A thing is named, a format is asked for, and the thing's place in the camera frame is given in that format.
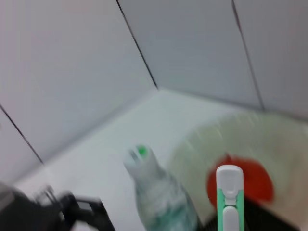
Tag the pale green glass fruit plate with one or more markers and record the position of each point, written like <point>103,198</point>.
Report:
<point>252,137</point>

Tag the mint green utility knife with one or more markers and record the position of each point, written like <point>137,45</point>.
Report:
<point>229,187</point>

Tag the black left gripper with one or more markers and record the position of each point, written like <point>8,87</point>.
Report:
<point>26,214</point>

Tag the clear green-label water bottle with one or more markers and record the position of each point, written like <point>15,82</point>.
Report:
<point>161,197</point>

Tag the red-orange orange fruit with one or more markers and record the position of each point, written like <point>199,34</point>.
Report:
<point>257,183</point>

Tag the black mesh pen holder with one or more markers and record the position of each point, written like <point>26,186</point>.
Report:
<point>264,219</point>

